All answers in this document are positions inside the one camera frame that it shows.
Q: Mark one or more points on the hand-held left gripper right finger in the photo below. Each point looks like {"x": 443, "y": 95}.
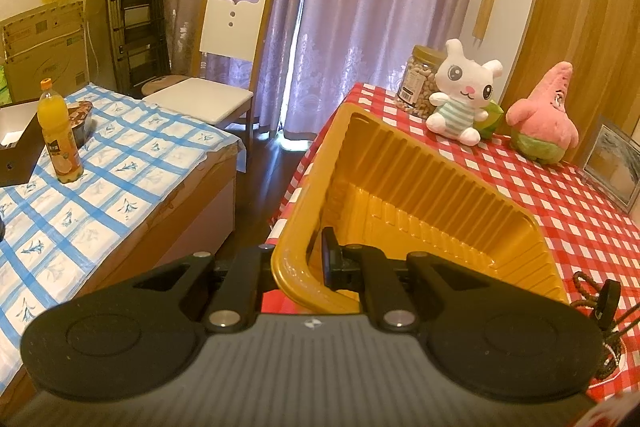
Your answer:
{"x": 329, "y": 257}

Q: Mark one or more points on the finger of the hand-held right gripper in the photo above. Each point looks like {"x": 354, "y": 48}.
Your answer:
{"x": 607, "y": 299}

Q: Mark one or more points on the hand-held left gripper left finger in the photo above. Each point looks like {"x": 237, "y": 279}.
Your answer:
{"x": 245, "y": 277}

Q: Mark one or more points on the yellow plastic ribbed tray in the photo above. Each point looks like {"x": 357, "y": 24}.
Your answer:
{"x": 425, "y": 187}

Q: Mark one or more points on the wooden low cabinet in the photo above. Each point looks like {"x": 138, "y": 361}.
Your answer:
{"x": 200, "y": 217}

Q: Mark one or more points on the red checked tablecloth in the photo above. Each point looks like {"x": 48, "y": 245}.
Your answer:
{"x": 550, "y": 187}

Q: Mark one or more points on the blue checked tablecloth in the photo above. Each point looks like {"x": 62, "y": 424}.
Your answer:
{"x": 115, "y": 187}

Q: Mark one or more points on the pink starfish plush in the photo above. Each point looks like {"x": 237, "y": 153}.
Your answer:
{"x": 545, "y": 117}

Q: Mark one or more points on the clear jar of peanuts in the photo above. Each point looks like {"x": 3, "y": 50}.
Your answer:
{"x": 415, "y": 82}

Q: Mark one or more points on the white bunny plush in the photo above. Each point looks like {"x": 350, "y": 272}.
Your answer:
{"x": 457, "y": 107}

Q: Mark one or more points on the green round toy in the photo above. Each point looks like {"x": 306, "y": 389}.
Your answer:
{"x": 494, "y": 119}

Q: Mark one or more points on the small snack cup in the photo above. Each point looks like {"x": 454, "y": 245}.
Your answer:
{"x": 81, "y": 122}

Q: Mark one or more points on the orange juice bottle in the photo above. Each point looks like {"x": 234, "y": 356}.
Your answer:
{"x": 60, "y": 137}

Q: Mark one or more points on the black open box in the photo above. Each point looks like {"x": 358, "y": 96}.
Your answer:
{"x": 22, "y": 157}

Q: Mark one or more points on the white wooden chair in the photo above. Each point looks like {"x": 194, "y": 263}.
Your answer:
{"x": 230, "y": 22}

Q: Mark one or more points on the dark folding rack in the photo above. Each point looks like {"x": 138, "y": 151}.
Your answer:
{"x": 137, "y": 7}

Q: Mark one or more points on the wooden door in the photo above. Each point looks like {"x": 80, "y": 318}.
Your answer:
{"x": 590, "y": 7}

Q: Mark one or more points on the cardboard box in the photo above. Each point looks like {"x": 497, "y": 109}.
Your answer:
{"x": 40, "y": 52}

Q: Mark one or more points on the silver picture frame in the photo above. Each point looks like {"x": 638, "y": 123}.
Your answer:
{"x": 615, "y": 162}

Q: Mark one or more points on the wooden wall ornament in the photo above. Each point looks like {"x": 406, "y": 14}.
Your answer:
{"x": 486, "y": 12}

